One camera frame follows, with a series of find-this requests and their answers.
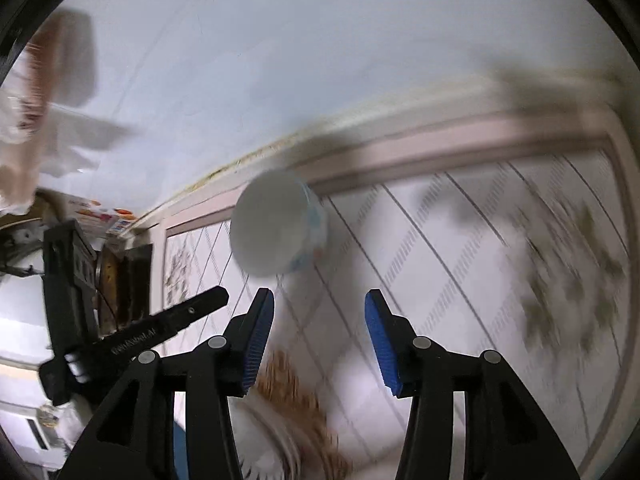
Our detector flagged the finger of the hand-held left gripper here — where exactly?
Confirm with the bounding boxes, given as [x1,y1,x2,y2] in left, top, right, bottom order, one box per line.
[100,286,230,367]

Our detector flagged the colourful wall stickers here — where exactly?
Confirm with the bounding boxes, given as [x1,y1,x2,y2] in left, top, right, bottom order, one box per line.
[67,199,138,236]

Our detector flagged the floral diamond-pattern tablecloth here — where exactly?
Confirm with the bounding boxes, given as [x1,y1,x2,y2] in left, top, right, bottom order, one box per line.
[162,110,638,480]

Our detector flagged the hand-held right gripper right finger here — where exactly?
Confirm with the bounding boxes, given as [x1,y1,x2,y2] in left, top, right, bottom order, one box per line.
[364,289,581,480]

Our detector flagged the clear plastic bag red contents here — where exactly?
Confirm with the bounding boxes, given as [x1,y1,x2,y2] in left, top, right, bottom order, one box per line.
[15,10,68,131]

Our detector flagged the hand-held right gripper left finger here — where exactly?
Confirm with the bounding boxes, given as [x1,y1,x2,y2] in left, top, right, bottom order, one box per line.
[57,287,276,480]

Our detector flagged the white bowl small floral print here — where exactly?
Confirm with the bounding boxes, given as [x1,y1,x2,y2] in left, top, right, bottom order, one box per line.
[230,169,329,277]

